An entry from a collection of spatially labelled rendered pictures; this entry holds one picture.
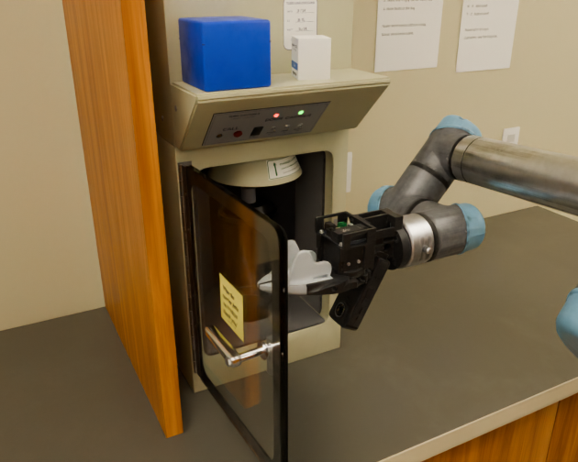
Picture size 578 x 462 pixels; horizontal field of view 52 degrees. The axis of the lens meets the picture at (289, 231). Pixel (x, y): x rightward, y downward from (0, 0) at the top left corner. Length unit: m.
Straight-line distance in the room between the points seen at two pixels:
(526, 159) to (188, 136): 0.48
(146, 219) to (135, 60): 0.22
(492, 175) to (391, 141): 0.82
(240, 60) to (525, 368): 0.82
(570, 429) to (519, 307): 0.28
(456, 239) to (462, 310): 0.57
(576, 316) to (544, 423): 0.68
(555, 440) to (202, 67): 1.06
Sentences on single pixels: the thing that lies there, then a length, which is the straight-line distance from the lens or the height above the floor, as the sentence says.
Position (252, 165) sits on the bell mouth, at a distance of 1.04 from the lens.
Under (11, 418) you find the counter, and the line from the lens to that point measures 1.20.
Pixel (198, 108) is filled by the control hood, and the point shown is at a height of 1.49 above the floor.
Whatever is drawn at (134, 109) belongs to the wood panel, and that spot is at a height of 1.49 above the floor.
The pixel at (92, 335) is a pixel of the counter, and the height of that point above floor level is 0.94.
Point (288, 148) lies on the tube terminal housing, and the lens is 1.02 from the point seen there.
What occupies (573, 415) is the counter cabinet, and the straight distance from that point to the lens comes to 1.44.
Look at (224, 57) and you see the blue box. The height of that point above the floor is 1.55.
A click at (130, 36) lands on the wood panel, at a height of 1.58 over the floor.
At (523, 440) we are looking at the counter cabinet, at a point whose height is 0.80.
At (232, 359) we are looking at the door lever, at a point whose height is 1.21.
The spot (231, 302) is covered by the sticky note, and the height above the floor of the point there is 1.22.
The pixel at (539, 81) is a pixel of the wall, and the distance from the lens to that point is 2.06.
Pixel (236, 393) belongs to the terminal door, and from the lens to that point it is 0.95.
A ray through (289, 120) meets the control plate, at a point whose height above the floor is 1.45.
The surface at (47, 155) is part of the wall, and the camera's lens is 1.35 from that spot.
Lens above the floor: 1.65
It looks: 23 degrees down
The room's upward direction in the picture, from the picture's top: straight up
